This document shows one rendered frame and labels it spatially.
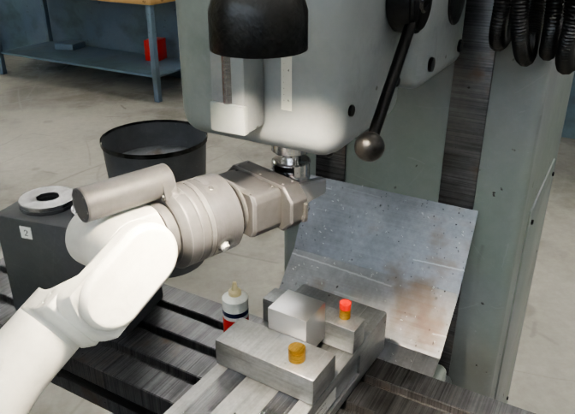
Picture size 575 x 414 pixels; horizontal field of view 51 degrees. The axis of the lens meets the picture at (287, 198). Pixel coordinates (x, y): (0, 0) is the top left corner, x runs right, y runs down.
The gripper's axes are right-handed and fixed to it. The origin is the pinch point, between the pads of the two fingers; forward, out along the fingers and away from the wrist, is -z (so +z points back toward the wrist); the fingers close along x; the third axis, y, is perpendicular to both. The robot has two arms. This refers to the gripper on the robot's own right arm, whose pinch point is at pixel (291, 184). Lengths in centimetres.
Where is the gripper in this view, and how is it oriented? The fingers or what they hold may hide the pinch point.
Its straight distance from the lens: 74.7
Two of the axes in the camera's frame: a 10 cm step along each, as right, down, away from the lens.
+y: -0.1, 9.1, 4.2
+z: -7.3, 2.8, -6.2
